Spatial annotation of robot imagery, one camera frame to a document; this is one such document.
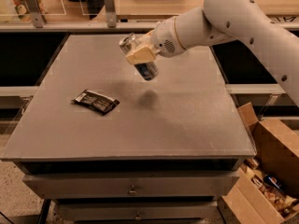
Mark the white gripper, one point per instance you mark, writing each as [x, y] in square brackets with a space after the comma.
[164, 38]

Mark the silver blue redbull can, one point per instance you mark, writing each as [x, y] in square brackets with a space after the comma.
[148, 71]

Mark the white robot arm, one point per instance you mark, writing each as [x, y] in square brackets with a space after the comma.
[220, 21]

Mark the blue pepsi can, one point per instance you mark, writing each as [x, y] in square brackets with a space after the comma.
[272, 181]

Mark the black snack packet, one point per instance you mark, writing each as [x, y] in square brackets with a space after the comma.
[96, 101]

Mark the grey upper drawer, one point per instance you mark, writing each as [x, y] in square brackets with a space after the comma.
[130, 185]

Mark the grey drawer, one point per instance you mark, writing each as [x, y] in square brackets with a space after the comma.
[135, 211]
[130, 185]

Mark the grey lower drawer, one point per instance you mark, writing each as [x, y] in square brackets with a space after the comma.
[135, 211]

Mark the brown cardboard box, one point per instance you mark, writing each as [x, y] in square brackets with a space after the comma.
[251, 201]

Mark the middle metal bracket post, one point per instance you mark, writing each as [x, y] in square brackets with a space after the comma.
[110, 13]

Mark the metal bracket post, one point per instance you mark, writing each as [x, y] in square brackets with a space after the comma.
[110, 13]
[38, 19]

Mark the left metal bracket post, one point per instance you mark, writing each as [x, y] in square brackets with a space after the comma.
[38, 19]

